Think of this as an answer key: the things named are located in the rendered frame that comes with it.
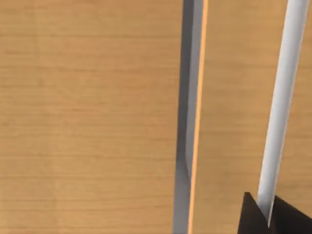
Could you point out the wooden cupboard front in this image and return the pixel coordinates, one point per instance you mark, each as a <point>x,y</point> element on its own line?
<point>85,109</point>

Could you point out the wooden door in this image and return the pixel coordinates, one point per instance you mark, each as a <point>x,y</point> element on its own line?
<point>234,97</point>

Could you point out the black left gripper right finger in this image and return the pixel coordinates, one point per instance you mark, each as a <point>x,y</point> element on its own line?
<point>292,219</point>

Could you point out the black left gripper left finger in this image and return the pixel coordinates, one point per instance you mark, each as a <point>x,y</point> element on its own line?
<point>251,219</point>

